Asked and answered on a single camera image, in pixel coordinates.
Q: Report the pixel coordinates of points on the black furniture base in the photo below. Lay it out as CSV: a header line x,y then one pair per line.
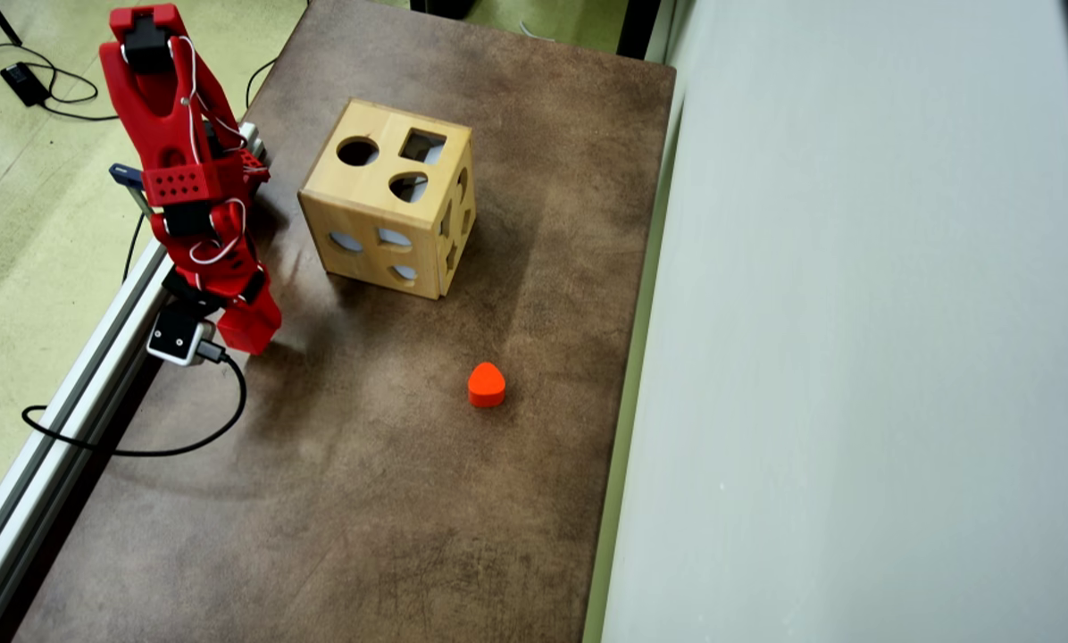
x,y
445,7

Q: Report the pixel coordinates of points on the wooden shape sorter box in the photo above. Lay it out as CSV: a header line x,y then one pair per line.
x,y
364,232

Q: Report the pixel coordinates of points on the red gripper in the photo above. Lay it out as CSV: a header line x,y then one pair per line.
x,y
253,329

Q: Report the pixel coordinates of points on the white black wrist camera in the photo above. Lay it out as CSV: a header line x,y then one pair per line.
x,y
175,337

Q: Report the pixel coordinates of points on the black post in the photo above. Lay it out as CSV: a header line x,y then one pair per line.
x,y
638,27

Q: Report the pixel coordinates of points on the white plastic block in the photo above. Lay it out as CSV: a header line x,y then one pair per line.
x,y
250,138

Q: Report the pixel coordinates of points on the red robot arm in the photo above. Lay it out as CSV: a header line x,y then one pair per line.
x,y
154,98

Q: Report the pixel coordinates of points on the red cube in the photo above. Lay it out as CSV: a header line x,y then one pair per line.
x,y
248,338

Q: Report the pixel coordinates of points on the black stand leg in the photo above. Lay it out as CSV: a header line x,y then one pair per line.
x,y
3,22

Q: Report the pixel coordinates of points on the aluminium profile rail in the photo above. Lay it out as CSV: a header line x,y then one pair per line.
x,y
52,420

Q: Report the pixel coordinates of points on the red rounded triangle block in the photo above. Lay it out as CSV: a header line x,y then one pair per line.
x,y
487,386

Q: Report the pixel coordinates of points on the black power adapter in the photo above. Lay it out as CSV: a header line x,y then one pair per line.
x,y
25,83

